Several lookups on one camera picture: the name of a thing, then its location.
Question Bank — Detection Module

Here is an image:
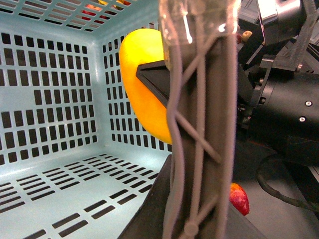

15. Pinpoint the yellow orange mango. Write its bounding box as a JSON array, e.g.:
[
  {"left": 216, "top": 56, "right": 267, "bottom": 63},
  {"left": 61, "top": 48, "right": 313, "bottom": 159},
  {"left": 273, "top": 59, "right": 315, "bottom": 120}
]
[{"left": 119, "top": 28, "right": 172, "bottom": 144}]

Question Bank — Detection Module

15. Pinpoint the black cable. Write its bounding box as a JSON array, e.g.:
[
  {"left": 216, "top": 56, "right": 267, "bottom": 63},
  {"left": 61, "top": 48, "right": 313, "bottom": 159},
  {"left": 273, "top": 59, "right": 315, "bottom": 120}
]
[{"left": 256, "top": 154, "right": 319, "bottom": 212}]

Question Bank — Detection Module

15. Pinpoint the light blue plastic basket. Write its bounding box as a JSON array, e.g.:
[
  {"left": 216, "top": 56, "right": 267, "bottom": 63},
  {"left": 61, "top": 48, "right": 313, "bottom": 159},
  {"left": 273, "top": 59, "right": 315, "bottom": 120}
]
[{"left": 0, "top": 0, "right": 171, "bottom": 239}]

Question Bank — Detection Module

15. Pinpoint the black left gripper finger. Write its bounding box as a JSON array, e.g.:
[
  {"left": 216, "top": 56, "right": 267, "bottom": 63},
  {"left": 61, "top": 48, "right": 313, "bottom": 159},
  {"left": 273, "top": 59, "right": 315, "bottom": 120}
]
[{"left": 136, "top": 60, "right": 170, "bottom": 108}]

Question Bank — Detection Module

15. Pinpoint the grey-brown basket handle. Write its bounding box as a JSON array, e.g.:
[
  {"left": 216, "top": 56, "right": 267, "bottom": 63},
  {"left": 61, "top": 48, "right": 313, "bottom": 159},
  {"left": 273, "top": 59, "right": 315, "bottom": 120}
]
[{"left": 162, "top": 30, "right": 237, "bottom": 239}]

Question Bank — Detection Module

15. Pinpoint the transparent gripper finger tip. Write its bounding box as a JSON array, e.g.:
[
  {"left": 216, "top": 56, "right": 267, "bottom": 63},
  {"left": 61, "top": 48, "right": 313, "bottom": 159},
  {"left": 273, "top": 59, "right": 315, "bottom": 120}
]
[{"left": 159, "top": 0, "right": 241, "bottom": 69}]

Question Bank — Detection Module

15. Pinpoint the red apple near mango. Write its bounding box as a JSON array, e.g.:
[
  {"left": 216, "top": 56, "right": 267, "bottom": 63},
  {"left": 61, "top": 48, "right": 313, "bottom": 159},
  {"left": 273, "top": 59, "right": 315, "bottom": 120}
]
[{"left": 229, "top": 183, "right": 250, "bottom": 216}]

